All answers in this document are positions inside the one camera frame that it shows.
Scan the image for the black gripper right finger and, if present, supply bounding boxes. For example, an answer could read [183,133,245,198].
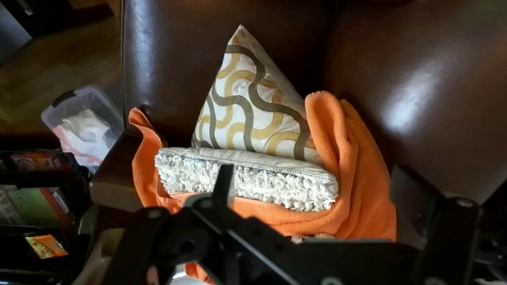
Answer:
[391,164,482,285]

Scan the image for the cream pillow with wavy pattern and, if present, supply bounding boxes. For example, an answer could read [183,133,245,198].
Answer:
[189,24,322,164]

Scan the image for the black shelf with clutter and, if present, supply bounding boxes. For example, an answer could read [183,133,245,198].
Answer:
[0,147,99,283]

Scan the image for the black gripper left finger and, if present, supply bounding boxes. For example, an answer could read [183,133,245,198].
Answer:
[104,163,297,285]

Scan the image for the white fuzzy cushion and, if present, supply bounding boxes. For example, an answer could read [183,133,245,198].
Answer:
[153,145,340,214]

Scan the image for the clear plastic storage container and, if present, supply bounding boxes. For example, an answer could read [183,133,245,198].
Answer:
[39,85,126,172]

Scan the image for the brown leather couch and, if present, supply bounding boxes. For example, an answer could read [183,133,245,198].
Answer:
[88,0,507,255]

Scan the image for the green and red book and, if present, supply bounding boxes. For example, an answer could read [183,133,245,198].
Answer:
[0,185,71,229]

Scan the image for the orange fleece blanket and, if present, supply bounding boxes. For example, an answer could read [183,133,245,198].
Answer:
[124,90,399,282]

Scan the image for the orange packet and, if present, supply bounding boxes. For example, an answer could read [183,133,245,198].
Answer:
[23,233,71,261]

